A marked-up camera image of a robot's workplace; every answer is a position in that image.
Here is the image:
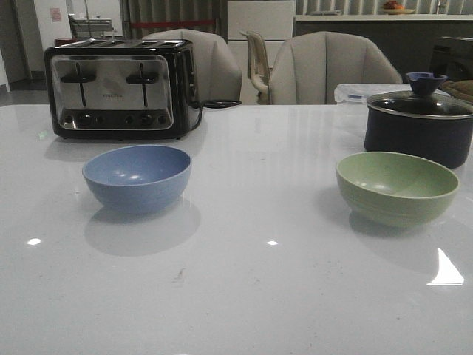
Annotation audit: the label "right beige upholstered chair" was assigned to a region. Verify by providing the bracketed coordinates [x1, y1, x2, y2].
[269, 31, 402, 105]

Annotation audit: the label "dark blue cooking pot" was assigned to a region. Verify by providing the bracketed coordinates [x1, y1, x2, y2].
[364, 108, 472, 169]

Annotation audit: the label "brown cloth at right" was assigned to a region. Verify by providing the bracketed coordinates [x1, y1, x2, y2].
[440, 80, 473, 104]

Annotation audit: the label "glass lid with blue knob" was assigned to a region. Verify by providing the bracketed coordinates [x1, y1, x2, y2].
[366, 72, 472, 120]

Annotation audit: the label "blue bowl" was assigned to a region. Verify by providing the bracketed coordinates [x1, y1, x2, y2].
[82, 144, 191, 214]

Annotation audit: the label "beige upholstered chair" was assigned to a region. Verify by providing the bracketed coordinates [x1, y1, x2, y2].
[143, 29, 242, 101]
[269, 31, 402, 105]

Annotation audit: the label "white cabinet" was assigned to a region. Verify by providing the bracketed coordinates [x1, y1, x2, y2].
[227, 1, 296, 105]

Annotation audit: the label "clear plastic container blue clips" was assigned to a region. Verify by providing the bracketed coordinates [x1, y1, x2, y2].
[334, 84, 411, 104]

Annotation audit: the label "green bowl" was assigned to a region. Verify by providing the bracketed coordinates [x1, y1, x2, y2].
[336, 152, 460, 228]

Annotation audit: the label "black and chrome toaster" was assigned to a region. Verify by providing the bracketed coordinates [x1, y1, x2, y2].
[44, 38, 200, 139]

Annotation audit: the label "grey counter unit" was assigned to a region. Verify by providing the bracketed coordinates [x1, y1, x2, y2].
[294, 14, 472, 81]

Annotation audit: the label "metal cart in background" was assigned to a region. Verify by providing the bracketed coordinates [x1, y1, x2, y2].
[68, 13, 114, 38]

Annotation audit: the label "black toaster power cord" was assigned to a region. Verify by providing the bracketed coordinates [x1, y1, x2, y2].
[189, 98, 242, 131]

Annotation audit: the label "fruit plate on counter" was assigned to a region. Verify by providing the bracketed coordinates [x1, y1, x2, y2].
[381, 0, 415, 15]

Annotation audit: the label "left beige upholstered chair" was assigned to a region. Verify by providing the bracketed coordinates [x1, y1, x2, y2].
[143, 29, 242, 101]

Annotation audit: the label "cream office chair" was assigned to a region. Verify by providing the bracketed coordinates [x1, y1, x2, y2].
[239, 31, 271, 105]

